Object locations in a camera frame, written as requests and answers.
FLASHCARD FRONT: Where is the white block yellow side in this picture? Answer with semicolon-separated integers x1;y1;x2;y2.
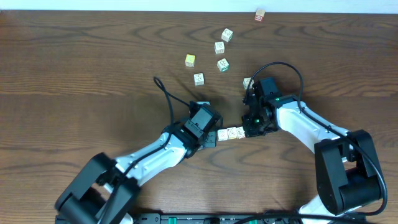
226;127;238;140

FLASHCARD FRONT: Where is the white block red side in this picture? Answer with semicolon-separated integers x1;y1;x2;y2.
236;126;246;139

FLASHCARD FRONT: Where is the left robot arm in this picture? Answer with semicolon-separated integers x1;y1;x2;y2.
55;124;217;223

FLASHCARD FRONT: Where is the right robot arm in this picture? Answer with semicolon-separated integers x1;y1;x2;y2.
242;91;387;217

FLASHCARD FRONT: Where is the white block green side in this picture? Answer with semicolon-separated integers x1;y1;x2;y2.
217;58;229;72

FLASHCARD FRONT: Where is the white block top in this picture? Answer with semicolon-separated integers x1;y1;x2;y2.
221;28;233;42

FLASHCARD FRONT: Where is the red block at table edge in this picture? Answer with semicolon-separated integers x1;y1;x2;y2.
254;8;266;22

